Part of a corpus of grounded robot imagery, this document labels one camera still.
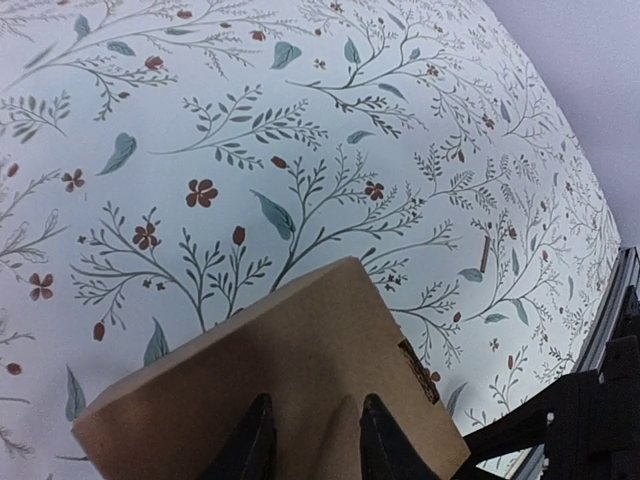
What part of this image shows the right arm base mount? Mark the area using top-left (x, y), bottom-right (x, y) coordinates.
top-left (456, 286), bottom-right (639, 479)

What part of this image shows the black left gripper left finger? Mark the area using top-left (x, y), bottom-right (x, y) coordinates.
top-left (197, 393), bottom-right (276, 480)

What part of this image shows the floral patterned table mat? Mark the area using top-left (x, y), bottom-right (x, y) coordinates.
top-left (1, 1), bottom-right (620, 479)

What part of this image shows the aluminium front rail frame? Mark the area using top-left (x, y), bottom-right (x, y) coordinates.
top-left (508, 247), bottom-right (639, 480)

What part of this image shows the brown cardboard box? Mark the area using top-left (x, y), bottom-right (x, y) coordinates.
top-left (72, 257), bottom-right (469, 479)

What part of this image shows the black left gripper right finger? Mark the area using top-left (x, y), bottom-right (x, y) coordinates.
top-left (359, 393), bottom-right (439, 480)

